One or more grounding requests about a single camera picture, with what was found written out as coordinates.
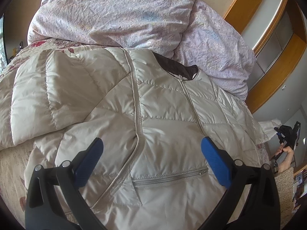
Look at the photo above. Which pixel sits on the beige quilted down jacket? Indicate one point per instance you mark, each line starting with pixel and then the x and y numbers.
pixel 152 117

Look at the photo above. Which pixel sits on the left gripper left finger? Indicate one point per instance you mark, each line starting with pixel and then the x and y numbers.
pixel 43 208

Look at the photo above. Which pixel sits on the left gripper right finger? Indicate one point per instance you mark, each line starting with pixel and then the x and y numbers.
pixel 261 209

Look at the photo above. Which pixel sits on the person's right hand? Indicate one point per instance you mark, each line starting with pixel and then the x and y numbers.
pixel 288 159

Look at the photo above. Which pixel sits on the left lilac floral pillow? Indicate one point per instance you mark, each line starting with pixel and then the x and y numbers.
pixel 151 24

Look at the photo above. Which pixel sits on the right lilac floral pillow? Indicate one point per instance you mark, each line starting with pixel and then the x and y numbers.
pixel 217 49

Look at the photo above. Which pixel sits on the lilac floral pillow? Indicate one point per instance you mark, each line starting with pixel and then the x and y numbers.
pixel 151 24
pixel 217 49

